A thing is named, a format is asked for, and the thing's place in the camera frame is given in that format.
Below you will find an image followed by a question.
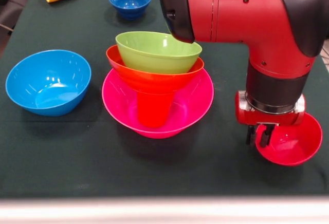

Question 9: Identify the black office chair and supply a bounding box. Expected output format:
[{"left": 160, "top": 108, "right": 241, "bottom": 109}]
[{"left": 0, "top": 0, "right": 28, "bottom": 32}]

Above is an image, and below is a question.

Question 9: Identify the green bowl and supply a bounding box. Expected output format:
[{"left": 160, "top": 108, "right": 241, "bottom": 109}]
[{"left": 115, "top": 31, "right": 203, "bottom": 74}]

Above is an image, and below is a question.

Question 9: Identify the red cup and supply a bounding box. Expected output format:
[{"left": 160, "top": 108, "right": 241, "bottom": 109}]
[{"left": 136, "top": 91, "right": 175, "bottom": 128}]

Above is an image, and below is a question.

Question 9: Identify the small crimson bowl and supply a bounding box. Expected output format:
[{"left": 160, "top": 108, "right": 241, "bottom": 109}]
[{"left": 255, "top": 113, "right": 323, "bottom": 167}]

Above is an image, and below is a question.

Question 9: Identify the orange bowl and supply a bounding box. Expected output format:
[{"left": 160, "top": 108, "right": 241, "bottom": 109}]
[{"left": 105, "top": 45, "right": 205, "bottom": 95}]

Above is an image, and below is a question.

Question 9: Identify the large pink bowl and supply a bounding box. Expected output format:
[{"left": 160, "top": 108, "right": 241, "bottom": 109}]
[{"left": 101, "top": 67, "right": 215, "bottom": 139}]

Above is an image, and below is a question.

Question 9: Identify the dark blue bowl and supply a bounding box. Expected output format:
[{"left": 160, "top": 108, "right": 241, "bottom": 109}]
[{"left": 108, "top": 0, "right": 152, "bottom": 21}]

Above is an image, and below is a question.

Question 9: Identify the dark green tablecloth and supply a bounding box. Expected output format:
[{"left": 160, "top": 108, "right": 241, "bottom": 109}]
[{"left": 0, "top": 0, "right": 329, "bottom": 199}]

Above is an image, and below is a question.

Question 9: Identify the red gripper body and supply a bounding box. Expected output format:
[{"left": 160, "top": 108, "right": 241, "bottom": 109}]
[{"left": 234, "top": 90, "right": 306, "bottom": 126}]

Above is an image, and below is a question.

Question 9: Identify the tangle of cables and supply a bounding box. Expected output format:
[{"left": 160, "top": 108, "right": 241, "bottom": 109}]
[{"left": 320, "top": 36, "right": 329, "bottom": 67}]

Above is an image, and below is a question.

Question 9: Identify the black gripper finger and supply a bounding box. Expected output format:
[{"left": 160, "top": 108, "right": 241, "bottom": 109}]
[
  {"left": 259, "top": 123, "right": 276, "bottom": 148},
  {"left": 245, "top": 125, "right": 257, "bottom": 146}
]

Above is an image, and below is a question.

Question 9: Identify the light blue bowl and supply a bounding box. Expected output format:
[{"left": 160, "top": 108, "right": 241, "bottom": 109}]
[{"left": 5, "top": 49, "right": 92, "bottom": 117}]

